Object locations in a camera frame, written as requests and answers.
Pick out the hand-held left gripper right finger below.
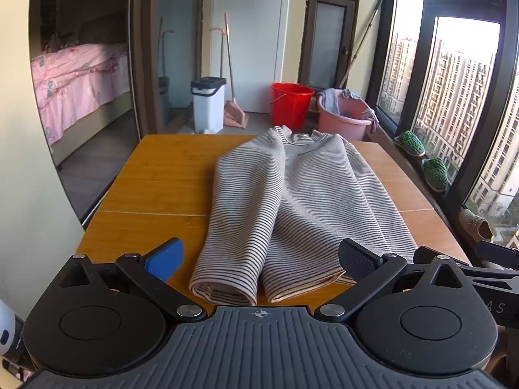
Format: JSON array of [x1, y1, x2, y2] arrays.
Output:
[[314, 238, 473, 325]]

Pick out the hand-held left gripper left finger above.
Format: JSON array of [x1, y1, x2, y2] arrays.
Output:
[[59, 238, 208, 323]]

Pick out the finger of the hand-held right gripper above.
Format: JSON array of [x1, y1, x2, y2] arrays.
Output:
[[414, 246, 477, 270]]

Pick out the striped sweater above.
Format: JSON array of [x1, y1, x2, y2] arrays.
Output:
[[188, 125, 420, 306]]

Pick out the beige shoe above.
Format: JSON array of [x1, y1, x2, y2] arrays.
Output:
[[458, 208, 497, 244]]

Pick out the green slipper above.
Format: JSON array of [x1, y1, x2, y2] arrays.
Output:
[[422, 157, 449, 192], [394, 130, 426, 157]]

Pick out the pink plastic basin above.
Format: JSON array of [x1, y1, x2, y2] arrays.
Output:
[[316, 88, 378, 140]]

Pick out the brownish cloth on basin rim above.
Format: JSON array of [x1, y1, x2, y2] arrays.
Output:
[[361, 109, 379, 133]]

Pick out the white bin with black lid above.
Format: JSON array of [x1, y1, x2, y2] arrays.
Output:
[[190, 76, 227, 134]]

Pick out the grey cloth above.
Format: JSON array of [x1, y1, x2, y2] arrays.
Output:
[[320, 88, 341, 114]]

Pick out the row of apartment buildings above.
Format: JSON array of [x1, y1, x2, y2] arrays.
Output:
[[379, 34, 519, 219]]

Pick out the red plastic bucket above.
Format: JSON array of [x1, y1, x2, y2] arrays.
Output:
[[270, 83, 315, 130]]

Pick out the white plastic object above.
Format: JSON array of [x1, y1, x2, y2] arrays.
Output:
[[0, 299, 26, 363]]

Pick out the bed with pink floral bedding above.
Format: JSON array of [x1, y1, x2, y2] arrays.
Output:
[[30, 14, 134, 167]]

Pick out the large black-framed window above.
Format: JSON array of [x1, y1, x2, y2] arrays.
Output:
[[365, 0, 519, 252]]

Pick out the glass sliding door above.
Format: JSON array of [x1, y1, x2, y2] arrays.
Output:
[[129, 0, 203, 136]]

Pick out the mop pole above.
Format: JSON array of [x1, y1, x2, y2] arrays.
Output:
[[338, 0, 385, 90]]

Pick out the white door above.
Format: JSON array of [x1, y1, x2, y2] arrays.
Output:
[[211, 0, 293, 114]]

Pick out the pink hook-handled broom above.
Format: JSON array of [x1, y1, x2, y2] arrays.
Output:
[[210, 27, 225, 78]]

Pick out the frosted window with brown frame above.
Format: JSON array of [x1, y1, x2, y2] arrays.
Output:
[[298, 0, 360, 90]]

